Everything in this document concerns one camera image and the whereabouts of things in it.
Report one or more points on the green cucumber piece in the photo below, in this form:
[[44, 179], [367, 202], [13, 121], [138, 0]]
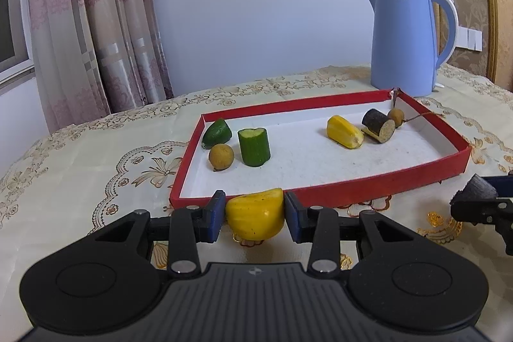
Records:
[[253, 147]]

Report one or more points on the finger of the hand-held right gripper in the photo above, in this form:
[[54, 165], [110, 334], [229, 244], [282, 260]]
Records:
[[503, 181], [481, 211]]

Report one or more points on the dark sugarcane piece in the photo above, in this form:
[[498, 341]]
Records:
[[475, 188], [376, 123]]

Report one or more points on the white wall switch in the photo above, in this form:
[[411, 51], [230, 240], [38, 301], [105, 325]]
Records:
[[471, 38]]

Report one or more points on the red cardboard box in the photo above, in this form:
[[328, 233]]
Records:
[[360, 191]]

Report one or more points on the cream gold floral tablecloth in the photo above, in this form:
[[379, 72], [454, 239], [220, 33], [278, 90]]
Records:
[[80, 165]]

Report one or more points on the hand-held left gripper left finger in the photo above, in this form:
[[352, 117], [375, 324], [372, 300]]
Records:
[[216, 216]]

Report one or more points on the green fruit piece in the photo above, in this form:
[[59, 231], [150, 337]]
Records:
[[216, 133]]

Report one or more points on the window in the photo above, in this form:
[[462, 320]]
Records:
[[10, 5]]

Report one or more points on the smooth yellow fruit piece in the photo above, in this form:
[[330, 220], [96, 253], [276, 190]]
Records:
[[256, 213]]

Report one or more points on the round yellow-brown fruit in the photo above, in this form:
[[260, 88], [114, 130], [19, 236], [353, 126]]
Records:
[[221, 157]]

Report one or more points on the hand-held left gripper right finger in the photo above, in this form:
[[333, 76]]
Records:
[[291, 217]]

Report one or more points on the small brown longan with stem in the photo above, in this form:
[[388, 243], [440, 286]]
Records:
[[396, 118]]

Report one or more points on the ribbed yellow fruit piece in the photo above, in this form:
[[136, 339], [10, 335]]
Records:
[[342, 130]]

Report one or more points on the blue electric kettle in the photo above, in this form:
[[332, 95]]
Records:
[[400, 41]]

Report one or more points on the pink patterned curtain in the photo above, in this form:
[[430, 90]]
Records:
[[92, 25]]

